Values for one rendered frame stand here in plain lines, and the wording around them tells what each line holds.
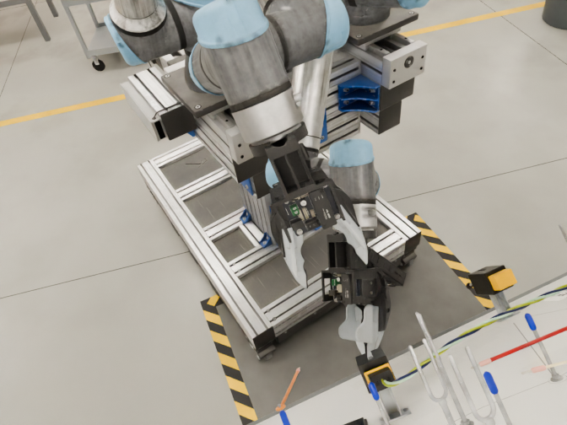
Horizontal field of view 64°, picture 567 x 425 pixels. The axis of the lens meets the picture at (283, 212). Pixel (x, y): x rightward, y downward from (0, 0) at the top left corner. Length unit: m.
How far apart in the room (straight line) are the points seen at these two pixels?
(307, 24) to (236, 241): 1.53
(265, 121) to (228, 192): 1.80
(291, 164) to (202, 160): 2.01
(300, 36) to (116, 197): 2.30
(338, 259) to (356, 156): 0.17
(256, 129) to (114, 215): 2.25
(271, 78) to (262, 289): 1.45
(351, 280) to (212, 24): 0.43
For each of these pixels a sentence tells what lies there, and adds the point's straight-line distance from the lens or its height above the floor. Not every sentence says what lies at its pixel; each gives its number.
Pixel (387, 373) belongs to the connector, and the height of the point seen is 1.18.
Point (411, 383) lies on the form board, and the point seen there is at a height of 1.01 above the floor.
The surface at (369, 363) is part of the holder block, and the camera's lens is 0.67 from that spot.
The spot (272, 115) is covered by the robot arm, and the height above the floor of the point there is 1.48.
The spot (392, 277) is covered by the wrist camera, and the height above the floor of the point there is 1.09.
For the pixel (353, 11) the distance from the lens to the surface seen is 1.40.
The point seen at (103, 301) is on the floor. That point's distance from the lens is 2.36.
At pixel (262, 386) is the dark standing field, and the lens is 1.93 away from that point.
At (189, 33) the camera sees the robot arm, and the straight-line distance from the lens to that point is 1.12.
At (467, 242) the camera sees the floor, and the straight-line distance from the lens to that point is 2.33.
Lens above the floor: 1.77
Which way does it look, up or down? 47 degrees down
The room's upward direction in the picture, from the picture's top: 9 degrees counter-clockwise
